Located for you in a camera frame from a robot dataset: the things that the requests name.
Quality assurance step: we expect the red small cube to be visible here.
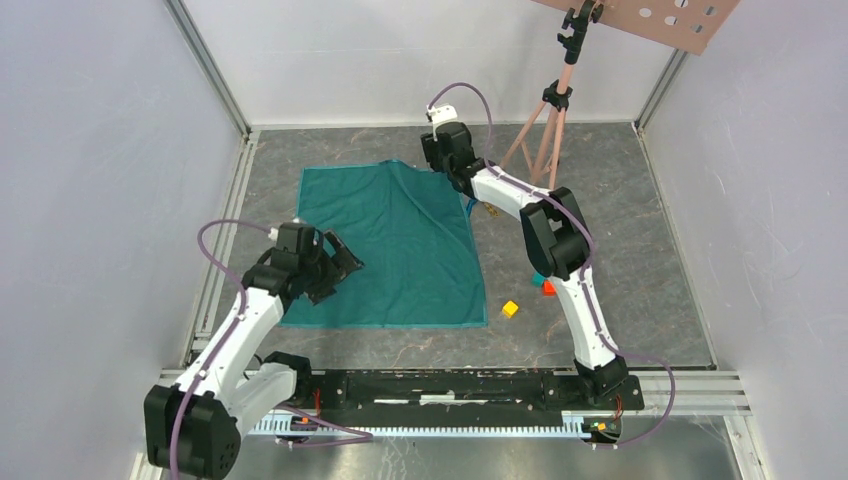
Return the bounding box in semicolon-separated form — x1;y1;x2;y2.
542;280;557;296

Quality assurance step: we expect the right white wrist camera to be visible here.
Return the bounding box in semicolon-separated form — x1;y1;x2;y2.
426;104;458;141

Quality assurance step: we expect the yellow small cube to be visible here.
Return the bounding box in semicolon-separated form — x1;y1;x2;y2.
501;301;520;318

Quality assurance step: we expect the teal cloth napkin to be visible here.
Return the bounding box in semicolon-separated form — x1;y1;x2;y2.
280;160;488;328

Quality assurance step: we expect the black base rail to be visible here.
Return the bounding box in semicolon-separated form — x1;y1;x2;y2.
252;368;645;440

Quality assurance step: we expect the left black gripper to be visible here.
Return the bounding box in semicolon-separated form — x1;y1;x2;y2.
299;228;364;305

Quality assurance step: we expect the pink perforated board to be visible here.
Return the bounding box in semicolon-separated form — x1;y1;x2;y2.
539;0;739;55

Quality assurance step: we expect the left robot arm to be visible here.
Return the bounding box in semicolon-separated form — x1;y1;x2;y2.
143;222;364;479

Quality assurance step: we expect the teal small cube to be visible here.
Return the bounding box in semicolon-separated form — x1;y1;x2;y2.
532;272;546;287

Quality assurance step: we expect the gold metal spoon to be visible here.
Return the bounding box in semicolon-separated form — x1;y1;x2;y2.
483;203;499;217

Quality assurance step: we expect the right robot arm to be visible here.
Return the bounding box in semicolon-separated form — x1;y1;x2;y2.
420;121;634;408

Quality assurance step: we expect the pink tripod stand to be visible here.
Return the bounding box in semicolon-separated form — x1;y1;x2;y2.
500;1;604;190

